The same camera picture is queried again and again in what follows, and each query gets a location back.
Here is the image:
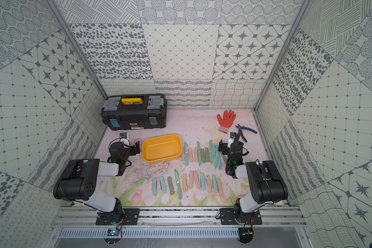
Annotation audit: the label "black plastic toolbox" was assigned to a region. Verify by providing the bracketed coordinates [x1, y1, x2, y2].
[101, 94, 167, 131]

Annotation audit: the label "long green knife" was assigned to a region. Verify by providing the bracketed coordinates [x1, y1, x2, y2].
[174, 169, 182, 199]

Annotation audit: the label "green sheath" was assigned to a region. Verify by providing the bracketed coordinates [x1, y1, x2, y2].
[200, 148, 206, 163]

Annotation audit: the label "grey green fruit knife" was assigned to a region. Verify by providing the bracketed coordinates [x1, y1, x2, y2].
[205, 147, 210, 163]

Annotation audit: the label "aluminium frame rail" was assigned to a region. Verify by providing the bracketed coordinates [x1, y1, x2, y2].
[52, 205, 307, 228]

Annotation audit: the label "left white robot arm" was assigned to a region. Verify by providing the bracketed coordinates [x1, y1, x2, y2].
[53, 138, 141, 225]

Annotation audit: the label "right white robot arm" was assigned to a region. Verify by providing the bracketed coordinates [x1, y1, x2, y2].
[218, 141, 288, 223]

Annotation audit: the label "beige pink knife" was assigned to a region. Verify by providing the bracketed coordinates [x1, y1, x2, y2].
[182, 173, 188, 192]

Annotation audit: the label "red work glove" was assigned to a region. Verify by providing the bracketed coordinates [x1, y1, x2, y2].
[217, 110, 236, 133]

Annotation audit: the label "yellow plastic storage box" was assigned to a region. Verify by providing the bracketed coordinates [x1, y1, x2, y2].
[142, 134, 183, 164]

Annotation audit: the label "light teal folding knife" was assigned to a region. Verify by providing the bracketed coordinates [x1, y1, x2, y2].
[159, 176, 167, 193]

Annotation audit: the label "blue handled pliers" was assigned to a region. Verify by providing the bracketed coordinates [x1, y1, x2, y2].
[236, 124, 257, 134]

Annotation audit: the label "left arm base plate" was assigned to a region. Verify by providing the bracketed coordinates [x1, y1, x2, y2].
[96, 208, 140, 225]

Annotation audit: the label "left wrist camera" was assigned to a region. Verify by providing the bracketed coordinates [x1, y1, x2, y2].
[119, 132, 128, 141]

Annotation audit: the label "long teal knife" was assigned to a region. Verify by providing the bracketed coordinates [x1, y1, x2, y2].
[184, 142, 189, 166]

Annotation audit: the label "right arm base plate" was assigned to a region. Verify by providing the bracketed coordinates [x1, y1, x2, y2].
[216, 208, 262, 225]

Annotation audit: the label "floral pink table mat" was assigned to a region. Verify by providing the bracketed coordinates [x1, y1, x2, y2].
[97, 110, 252, 208]

